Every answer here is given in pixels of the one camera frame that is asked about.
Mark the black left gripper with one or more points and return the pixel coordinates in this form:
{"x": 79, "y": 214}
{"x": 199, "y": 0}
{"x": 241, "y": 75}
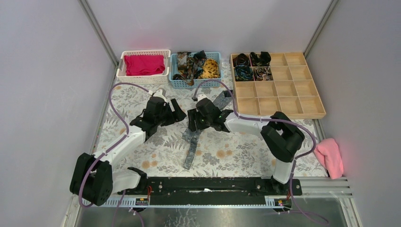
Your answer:
{"x": 169, "y": 111}

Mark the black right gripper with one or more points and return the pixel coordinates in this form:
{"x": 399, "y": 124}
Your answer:
{"x": 193, "y": 114}

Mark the grey leaf pattern tie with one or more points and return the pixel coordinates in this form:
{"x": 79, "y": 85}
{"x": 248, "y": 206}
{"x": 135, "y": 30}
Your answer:
{"x": 221, "y": 101}

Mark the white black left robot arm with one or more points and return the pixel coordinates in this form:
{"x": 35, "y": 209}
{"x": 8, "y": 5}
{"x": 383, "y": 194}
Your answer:
{"x": 94, "y": 178}

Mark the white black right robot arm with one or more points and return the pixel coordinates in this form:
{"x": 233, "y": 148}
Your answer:
{"x": 280, "y": 134}

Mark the light blue plastic basket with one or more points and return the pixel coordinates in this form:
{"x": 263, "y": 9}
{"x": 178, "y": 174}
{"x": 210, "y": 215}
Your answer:
{"x": 179, "y": 84}

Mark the floral tablecloth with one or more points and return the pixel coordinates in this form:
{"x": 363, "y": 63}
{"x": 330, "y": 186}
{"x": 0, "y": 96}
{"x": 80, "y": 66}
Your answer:
{"x": 217, "y": 154}

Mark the yellow patterned tie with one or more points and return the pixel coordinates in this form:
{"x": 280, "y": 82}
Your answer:
{"x": 210, "y": 70}

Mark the orange floral tie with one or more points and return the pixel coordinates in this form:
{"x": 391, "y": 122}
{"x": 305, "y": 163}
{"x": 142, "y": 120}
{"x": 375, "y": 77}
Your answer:
{"x": 185, "y": 65}

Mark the dark navy red tie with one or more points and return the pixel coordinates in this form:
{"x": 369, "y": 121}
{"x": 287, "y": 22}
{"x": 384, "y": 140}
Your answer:
{"x": 199, "y": 61}

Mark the rolled navy blue tie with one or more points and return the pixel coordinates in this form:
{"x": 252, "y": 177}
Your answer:
{"x": 243, "y": 73}

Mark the magenta cloth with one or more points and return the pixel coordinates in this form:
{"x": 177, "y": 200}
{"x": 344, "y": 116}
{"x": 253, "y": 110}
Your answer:
{"x": 144, "y": 65}

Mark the wooden compartment tray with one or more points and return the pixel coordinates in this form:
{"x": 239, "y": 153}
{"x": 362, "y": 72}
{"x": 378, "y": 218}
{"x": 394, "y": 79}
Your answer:
{"x": 292, "y": 90}

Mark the rolled dark red tie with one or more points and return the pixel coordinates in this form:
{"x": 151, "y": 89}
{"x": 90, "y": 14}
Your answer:
{"x": 241, "y": 60}

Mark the rolled multicolour tie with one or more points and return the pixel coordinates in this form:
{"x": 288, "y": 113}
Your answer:
{"x": 262, "y": 73}

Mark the white plastic basket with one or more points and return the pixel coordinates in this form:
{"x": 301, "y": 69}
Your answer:
{"x": 151, "y": 79}

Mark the rolled black tie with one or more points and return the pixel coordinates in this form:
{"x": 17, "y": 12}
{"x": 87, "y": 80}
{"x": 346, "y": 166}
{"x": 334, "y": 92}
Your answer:
{"x": 262, "y": 59}

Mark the pink cloth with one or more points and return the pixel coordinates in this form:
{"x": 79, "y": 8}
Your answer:
{"x": 328, "y": 155}

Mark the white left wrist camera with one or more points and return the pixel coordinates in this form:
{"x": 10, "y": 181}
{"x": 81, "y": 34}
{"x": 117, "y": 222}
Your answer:
{"x": 161, "y": 93}

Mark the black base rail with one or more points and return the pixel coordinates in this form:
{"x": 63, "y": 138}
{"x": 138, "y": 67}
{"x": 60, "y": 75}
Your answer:
{"x": 239, "y": 191}

